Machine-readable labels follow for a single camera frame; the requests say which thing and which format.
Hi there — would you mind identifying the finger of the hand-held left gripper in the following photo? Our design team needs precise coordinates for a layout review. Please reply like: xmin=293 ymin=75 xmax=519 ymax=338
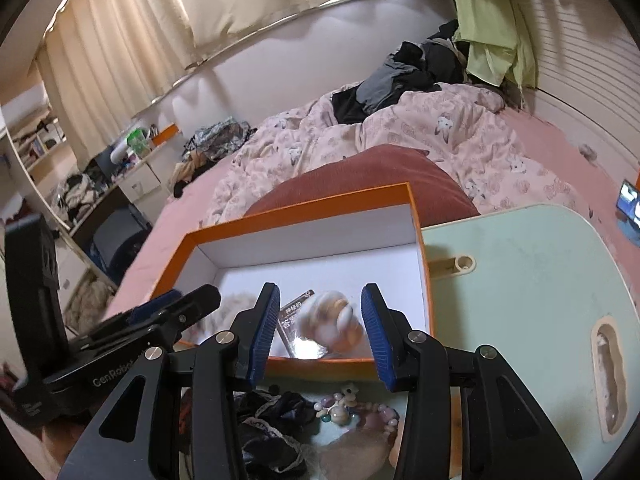
xmin=90 ymin=288 xmax=183 ymax=335
xmin=145 ymin=284 xmax=222 ymax=350

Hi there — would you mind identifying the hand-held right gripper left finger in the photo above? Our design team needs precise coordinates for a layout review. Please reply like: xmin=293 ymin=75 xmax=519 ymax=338
xmin=56 ymin=282 xmax=282 ymax=480

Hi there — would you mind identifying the green plastic container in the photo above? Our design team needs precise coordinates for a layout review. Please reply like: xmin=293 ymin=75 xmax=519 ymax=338
xmin=127 ymin=127 xmax=151 ymax=158

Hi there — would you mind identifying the tan and black clothing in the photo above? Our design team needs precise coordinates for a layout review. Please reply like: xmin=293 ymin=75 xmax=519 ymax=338
xmin=172 ymin=152 xmax=211 ymax=198

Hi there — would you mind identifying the black and white clothes pile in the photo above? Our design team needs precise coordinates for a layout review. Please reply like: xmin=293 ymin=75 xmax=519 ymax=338
xmin=52 ymin=172 xmax=103 ymax=221

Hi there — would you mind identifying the maroon cushion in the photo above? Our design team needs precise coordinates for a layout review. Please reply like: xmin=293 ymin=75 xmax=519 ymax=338
xmin=245 ymin=144 xmax=481 ymax=218

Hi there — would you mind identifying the small orange box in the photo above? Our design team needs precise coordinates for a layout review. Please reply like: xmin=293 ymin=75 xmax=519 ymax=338
xmin=151 ymin=123 xmax=179 ymax=147

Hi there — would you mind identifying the shiny card packet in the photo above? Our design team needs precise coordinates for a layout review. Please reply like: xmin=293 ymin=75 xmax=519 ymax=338
xmin=276 ymin=288 xmax=326 ymax=358

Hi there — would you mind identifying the black lace cloth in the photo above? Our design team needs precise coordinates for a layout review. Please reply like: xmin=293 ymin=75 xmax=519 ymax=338
xmin=235 ymin=385 xmax=321 ymax=478

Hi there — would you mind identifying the bed with pink sheet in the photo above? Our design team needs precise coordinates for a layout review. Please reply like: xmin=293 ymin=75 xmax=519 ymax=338
xmin=102 ymin=105 xmax=640 ymax=321

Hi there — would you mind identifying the grey patterned clothing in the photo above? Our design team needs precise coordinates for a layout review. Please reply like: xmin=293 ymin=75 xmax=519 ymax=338
xmin=182 ymin=117 xmax=251 ymax=156

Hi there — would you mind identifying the smartphone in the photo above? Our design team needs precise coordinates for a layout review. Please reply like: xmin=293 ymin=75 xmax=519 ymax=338
xmin=616 ymin=179 xmax=640 ymax=223

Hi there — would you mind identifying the beige curtain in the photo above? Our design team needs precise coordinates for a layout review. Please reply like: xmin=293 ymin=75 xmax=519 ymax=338
xmin=37 ymin=0 xmax=401 ymax=161

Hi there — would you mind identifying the white bedside cabinet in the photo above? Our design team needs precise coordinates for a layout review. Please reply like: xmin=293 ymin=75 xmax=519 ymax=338
xmin=117 ymin=142 xmax=176 ymax=206

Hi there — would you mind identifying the orange cardboard box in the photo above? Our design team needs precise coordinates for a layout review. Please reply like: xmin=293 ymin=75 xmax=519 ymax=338
xmin=150 ymin=182 xmax=433 ymax=380

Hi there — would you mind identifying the dark bag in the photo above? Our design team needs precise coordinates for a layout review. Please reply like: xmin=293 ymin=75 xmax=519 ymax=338
xmin=92 ymin=202 xmax=151 ymax=286

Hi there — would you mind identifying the pastel bead bracelet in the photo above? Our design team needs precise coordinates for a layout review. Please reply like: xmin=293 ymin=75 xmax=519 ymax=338
xmin=312 ymin=382 xmax=401 ymax=431

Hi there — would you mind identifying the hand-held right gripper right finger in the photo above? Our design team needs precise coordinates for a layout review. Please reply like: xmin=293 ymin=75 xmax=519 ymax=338
xmin=360 ymin=282 xmax=583 ymax=480

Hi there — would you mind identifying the yellow-green cloth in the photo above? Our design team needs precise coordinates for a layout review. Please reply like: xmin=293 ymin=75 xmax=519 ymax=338
xmin=447 ymin=0 xmax=538 ymax=88

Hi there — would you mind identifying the pile of dark clothes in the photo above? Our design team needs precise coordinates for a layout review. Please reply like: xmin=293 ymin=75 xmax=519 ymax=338
xmin=332 ymin=20 xmax=471 ymax=123

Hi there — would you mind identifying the white open shelf unit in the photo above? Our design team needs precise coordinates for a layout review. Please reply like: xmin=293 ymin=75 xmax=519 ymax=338
xmin=0 ymin=105 xmax=121 ymax=321

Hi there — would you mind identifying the pink floral quilt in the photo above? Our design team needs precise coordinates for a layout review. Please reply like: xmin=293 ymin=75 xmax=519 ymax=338
xmin=200 ymin=82 xmax=576 ymax=228

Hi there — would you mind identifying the mint green lap table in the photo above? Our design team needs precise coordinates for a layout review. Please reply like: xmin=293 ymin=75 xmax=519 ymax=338
xmin=180 ymin=202 xmax=631 ymax=480

